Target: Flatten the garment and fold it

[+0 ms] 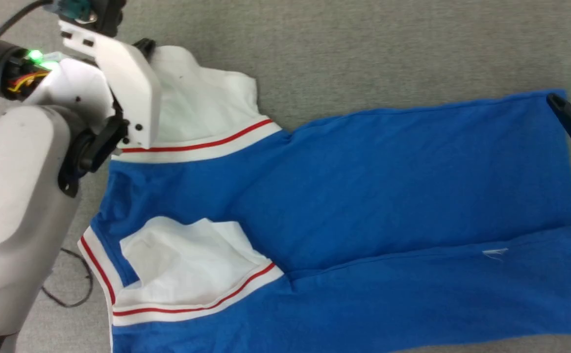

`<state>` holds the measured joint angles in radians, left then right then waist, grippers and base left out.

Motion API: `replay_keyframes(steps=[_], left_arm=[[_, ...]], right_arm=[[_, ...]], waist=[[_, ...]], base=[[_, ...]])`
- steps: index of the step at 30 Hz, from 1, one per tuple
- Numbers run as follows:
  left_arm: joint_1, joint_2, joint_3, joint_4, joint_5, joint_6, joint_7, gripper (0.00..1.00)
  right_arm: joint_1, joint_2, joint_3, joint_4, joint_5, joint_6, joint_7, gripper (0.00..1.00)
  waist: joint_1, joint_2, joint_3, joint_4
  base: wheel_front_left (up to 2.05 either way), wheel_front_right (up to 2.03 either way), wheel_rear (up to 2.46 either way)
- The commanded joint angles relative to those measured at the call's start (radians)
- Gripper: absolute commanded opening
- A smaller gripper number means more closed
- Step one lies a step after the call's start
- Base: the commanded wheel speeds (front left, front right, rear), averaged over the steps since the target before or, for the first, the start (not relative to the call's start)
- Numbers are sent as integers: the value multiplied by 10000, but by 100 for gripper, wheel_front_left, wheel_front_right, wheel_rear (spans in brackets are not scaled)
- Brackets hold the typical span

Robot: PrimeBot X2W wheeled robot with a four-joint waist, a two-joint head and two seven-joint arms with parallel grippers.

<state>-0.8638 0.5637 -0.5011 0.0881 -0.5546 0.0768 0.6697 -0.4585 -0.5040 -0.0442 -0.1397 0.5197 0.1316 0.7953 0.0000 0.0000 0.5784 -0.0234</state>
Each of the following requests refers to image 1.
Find left camera cable teal plug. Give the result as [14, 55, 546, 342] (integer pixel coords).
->
[0, 0, 96, 53]

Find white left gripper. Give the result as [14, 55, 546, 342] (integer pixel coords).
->
[0, 20, 163, 149]

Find blue Lakers jersey white sleeves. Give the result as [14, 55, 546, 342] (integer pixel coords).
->
[76, 45, 571, 353]

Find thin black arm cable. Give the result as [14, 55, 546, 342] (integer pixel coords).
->
[39, 247, 95, 309]

